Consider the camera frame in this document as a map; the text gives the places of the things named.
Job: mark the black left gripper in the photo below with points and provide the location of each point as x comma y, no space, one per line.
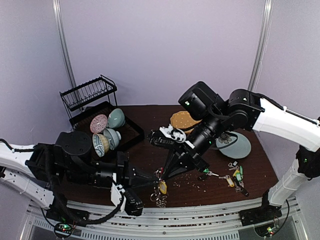
126,173

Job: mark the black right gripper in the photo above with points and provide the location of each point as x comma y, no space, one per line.
187,157

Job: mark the yellow key tag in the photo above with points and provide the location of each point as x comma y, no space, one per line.
228,179
163,188

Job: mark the red handled key ring holder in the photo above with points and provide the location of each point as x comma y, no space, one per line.
157,197

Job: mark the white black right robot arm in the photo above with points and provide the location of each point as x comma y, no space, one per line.
251,112

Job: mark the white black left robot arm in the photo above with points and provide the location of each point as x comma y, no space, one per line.
38,170

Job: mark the black key tag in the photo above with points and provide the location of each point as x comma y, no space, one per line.
202,177

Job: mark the yellow dotted plate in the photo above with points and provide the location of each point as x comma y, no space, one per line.
182,120

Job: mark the light blue bowl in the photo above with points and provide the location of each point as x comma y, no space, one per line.
113,137

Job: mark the blue patterned bowl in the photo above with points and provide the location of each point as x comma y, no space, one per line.
101,144

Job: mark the light blue flower plate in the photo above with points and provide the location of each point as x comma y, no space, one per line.
234,145

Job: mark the green ceramic bowl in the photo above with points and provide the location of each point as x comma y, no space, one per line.
116,119

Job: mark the pink patterned bowl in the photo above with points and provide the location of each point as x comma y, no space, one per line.
98,123

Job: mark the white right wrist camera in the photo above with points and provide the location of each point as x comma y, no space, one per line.
165,137

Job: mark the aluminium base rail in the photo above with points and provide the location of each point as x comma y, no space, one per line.
208,222

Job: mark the black wire dish rack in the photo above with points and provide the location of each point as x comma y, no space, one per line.
92,108

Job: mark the left aluminium frame post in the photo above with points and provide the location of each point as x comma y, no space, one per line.
63,42

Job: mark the aluminium frame post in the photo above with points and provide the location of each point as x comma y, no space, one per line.
63,42
261,44

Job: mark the right aluminium frame post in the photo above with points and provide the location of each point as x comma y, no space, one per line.
261,44

